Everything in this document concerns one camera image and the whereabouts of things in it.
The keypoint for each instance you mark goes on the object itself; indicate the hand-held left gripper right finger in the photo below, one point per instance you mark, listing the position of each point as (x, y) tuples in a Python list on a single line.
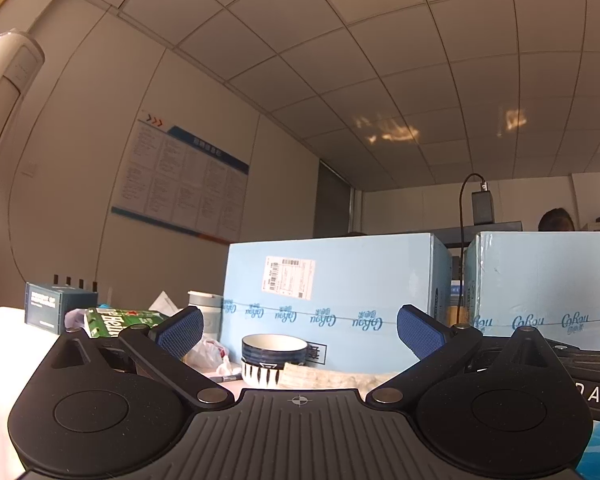
[(420, 335)]

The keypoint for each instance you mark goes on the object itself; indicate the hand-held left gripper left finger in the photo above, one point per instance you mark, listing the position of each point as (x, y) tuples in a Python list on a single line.
[(180, 332)]

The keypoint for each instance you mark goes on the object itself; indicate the white plastic bag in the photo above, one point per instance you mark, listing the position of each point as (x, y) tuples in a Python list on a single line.
[(205, 352)]

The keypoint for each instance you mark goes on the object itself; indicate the white folded paper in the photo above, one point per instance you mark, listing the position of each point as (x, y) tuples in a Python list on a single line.
[(162, 304)]

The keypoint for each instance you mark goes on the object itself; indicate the grey white mug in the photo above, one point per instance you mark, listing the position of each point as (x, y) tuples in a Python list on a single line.
[(207, 310)]

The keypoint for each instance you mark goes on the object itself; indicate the crumpled white tissue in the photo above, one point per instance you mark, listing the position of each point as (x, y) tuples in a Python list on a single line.
[(227, 365)]

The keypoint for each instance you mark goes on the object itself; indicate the black marker pen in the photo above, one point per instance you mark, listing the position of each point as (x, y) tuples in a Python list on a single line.
[(225, 378)]

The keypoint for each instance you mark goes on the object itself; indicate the green beer carton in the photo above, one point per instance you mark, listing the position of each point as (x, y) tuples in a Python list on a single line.
[(115, 322)]

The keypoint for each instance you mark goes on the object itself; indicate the light blue cardboard box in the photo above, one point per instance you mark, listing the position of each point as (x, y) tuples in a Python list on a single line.
[(545, 285), (340, 280)]

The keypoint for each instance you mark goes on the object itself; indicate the striped bowl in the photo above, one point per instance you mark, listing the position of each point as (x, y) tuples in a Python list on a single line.
[(260, 375)]

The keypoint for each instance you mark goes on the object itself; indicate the dark blue bowl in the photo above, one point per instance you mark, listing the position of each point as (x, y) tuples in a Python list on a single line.
[(272, 352)]

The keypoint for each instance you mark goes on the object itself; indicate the pale plastic wrapper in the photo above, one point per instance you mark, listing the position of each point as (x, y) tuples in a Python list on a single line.
[(75, 319)]

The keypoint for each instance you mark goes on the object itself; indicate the black router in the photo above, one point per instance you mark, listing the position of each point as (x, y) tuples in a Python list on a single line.
[(68, 280)]

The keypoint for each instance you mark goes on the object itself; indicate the person's head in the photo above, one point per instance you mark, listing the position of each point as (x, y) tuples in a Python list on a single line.
[(555, 221)]

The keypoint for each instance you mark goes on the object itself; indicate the dark blue small box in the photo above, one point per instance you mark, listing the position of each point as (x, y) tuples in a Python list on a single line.
[(50, 307)]

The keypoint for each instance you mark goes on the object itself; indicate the black power adapter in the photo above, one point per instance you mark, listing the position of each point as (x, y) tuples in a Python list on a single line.
[(482, 207)]

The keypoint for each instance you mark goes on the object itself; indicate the dark door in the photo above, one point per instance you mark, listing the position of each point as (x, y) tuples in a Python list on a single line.
[(332, 205)]

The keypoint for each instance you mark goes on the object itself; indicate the white standing air conditioner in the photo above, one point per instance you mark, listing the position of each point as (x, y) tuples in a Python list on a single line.
[(2, 95)]

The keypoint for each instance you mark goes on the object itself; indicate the wall poster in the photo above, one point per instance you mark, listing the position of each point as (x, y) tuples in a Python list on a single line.
[(180, 180)]

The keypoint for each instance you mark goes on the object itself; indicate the white wall switch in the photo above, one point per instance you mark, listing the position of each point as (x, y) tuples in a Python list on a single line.
[(29, 170)]

